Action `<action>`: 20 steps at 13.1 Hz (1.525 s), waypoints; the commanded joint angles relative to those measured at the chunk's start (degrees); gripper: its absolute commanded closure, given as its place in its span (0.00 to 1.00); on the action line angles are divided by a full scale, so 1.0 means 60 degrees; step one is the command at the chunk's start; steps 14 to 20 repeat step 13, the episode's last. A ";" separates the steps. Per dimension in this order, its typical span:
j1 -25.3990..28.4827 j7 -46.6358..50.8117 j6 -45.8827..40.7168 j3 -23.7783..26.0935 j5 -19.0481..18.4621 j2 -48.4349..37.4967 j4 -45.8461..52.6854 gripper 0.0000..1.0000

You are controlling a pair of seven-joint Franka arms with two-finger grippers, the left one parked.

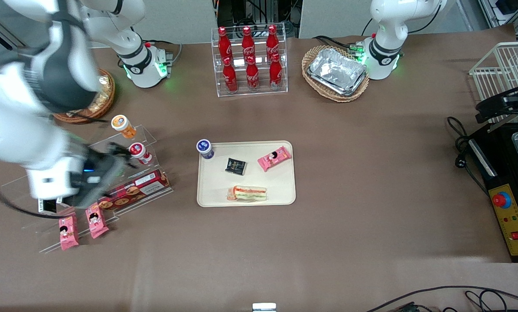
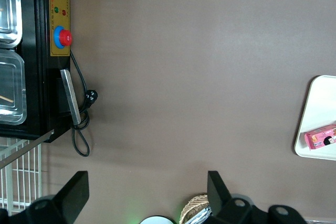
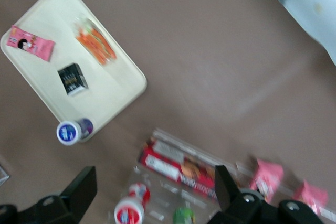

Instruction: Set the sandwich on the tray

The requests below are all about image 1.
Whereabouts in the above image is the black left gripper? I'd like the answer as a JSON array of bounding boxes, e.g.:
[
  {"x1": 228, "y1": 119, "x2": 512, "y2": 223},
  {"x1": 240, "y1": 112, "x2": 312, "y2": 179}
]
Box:
[{"x1": 475, "y1": 81, "x2": 518, "y2": 124}]

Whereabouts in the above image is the triangular sandwich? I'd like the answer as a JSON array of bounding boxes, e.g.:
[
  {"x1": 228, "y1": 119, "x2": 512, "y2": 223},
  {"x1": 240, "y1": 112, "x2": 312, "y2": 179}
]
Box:
[{"x1": 226, "y1": 185, "x2": 269, "y2": 204}]

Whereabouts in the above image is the beige plastic tray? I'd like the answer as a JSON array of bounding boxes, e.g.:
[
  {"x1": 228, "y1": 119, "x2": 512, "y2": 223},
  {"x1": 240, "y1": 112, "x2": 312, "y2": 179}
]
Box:
[{"x1": 197, "y1": 140, "x2": 296, "y2": 208}]

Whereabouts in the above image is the red lid yogurt bottle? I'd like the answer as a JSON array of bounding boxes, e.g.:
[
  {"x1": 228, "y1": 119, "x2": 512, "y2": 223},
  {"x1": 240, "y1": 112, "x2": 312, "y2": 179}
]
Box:
[{"x1": 129, "y1": 142, "x2": 153, "y2": 166}]

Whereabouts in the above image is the thin silver metal bar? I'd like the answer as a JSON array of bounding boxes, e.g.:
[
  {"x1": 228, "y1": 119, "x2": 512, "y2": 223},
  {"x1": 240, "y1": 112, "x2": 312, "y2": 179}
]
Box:
[{"x1": 486, "y1": 120, "x2": 516, "y2": 133}]

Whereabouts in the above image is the orange lid yogurt bottle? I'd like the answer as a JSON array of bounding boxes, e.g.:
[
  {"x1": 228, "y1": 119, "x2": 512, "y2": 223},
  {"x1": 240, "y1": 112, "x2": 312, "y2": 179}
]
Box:
[{"x1": 111, "y1": 114, "x2": 137, "y2": 139}]

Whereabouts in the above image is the clear acrylic step stand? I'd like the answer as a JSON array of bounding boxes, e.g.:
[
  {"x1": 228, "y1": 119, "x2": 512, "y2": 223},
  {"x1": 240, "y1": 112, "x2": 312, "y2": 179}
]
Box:
[
  {"x1": 88, "y1": 124, "x2": 175, "y2": 214},
  {"x1": 0, "y1": 173, "x2": 121, "y2": 254}
]

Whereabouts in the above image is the red cookie box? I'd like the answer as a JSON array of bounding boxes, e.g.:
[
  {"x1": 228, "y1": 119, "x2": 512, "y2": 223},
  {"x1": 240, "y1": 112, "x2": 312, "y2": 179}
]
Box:
[{"x1": 96, "y1": 169, "x2": 172, "y2": 212}]

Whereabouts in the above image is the dark round wicker basket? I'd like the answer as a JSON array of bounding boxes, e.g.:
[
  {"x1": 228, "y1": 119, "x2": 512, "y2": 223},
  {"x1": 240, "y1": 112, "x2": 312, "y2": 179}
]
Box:
[{"x1": 52, "y1": 68, "x2": 116, "y2": 125}]

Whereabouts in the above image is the black machine with yellow panel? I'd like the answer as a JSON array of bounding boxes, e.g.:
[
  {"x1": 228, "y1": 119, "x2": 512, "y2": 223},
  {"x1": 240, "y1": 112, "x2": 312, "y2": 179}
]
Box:
[{"x1": 466, "y1": 121, "x2": 518, "y2": 263}]

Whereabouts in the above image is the clear bag of snacks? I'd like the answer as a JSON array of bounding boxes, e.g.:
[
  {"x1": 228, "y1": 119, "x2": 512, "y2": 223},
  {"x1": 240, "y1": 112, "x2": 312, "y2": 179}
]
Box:
[{"x1": 88, "y1": 80, "x2": 112, "y2": 113}]

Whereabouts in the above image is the pink snack pack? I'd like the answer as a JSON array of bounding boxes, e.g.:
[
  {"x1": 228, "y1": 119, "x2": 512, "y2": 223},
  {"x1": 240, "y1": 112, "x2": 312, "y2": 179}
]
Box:
[
  {"x1": 85, "y1": 202, "x2": 110, "y2": 240},
  {"x1": 257, "y1": 146, "x2": 293, "y2": 172},
  {"x1": 58, "y1": 211, "x2": 80, "y2": 251}
]

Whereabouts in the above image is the blue lid yogurt bottle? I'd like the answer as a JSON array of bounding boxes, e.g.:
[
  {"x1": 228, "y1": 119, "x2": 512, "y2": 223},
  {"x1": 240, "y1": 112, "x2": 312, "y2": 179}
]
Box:
[{"x1": 196, "y1": 139, "x2": 215, "y2": 160}]

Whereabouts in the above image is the small black carton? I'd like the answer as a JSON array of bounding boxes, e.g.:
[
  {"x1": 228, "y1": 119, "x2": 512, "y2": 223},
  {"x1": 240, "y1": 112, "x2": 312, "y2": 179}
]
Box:
[
  {"x1": 37, "y1": 198, "x2": 60, "y2": 215},
  {"x1": 225, "y1": 158, "x2": 247, "y2": 176}
]

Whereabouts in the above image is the red cola bottle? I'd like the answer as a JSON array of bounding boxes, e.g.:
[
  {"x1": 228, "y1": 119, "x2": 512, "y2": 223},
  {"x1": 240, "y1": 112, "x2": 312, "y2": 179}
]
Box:
[
  {"x1": 269, "y1": 53, "x2": 283, "y2": 90},
  {"x1": 222, "y1": 57, "x2": 239, "y2": 93},
  {"x1": 265, "y1": 25, "x2": 280, "y2": 61},
  {"x1": 217, "y1": 26, "x2": 233, "y2": 65},
  {"x1": 241, "y1": 26, "x2": 256, "y2": 64},
  {"x1": 245, "y1": 55, "x2": 261, "y2": 92}
]

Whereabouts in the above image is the stack of foil trays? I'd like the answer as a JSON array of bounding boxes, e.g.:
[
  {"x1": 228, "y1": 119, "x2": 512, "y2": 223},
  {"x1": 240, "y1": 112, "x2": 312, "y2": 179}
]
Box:
[{"x1": 307, "y1": 47, "x2": 368, "y2": 97}]

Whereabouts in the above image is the clear acrylic bottle rack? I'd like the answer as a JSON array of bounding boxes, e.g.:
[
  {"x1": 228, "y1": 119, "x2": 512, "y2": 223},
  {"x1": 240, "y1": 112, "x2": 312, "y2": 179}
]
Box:
[{"x1": 211, "y1": 23, "x2": 289, "y2": 98}]

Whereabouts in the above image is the light oval wicker basket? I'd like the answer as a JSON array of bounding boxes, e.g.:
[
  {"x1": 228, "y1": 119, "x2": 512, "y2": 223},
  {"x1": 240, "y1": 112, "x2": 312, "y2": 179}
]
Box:
[{"x1": 301, "y1": 45, "x2": 371, "y2": 104}]

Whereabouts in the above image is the white wire rack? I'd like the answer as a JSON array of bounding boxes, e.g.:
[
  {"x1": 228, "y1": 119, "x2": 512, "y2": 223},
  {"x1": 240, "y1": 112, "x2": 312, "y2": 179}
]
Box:
[{"x1": 469, "y1": 41, "x2": 518, "y2": 124}]

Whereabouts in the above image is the silver machine handle bar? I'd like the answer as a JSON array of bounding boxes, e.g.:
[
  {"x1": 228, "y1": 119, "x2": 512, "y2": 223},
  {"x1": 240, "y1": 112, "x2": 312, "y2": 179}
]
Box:
[{"x1": 469, "y1": 138, "x2": 498, "y2": 179}]

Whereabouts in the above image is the black power cable with plug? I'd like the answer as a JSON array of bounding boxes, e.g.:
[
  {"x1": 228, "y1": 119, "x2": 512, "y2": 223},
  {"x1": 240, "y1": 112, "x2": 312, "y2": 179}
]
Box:
[{"x1": 446, "y1": 116, "x2": 490, "y2": 196}]

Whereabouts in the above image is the aluminium frame equipment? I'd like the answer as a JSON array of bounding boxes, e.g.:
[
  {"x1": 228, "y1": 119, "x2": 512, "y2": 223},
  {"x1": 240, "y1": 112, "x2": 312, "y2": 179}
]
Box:
[{"x1": 478, "y1": 0, "x2": 518, "y2": 32}]

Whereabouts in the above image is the grey arm base cable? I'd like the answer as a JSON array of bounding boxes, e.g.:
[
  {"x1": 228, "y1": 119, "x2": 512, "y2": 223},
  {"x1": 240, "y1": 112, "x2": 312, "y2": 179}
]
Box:
[{"x1": 148, "y1": 40, "x2": 184, "y2": 65}]

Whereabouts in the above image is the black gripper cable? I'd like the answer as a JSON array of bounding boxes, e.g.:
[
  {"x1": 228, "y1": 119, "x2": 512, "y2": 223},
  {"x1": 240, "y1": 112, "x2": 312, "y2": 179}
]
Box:
[{"x1": 0, "y1": 161, "x2": 68, "y2": 220}]

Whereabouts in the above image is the black arm base cable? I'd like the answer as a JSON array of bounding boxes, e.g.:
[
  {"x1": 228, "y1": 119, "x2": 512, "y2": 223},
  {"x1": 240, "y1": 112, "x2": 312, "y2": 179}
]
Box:
[{"x1": 312, "y1": 35, "x2": 360, "y2": 52}]

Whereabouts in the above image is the long black cable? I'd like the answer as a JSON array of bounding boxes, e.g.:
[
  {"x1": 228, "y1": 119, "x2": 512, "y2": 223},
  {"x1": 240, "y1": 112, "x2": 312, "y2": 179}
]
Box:
[{"x1": 363, "y1": 285, "x2": 518, "y2": 312}]

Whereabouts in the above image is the coiled black cable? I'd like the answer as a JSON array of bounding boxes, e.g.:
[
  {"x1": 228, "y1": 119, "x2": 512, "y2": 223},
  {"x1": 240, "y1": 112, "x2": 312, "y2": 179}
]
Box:
[{"x1": 464, "y1": 289, "x2": 510, "y2": 312}]

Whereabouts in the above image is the dark equipment with cables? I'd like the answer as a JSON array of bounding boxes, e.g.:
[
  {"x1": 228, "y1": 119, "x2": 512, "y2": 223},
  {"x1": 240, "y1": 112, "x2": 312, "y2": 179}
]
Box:
[{"x1": 215, "y1": 0, "x2": 303, "y2": 39}]

